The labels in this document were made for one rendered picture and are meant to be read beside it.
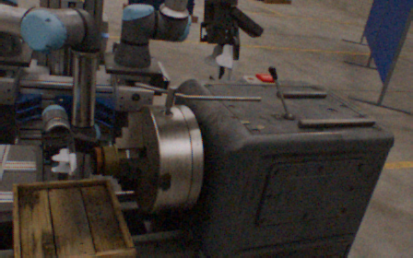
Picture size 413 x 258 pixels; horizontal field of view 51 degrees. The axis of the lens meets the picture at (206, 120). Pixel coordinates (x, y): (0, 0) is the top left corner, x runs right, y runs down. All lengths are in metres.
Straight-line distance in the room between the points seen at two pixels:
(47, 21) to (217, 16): 0.48
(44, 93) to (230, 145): 0.91
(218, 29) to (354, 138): 0.51
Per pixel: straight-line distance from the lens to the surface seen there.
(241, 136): 1.13
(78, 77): 1.49
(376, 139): 1.39
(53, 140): 1.30
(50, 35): 1.31
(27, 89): 1.80
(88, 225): 1.34
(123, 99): 1.68
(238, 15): 1.19
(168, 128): 1.17
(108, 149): 1.23
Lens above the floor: 1.73
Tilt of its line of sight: 24 degrees down
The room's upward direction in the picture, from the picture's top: 11 degrees clockwise
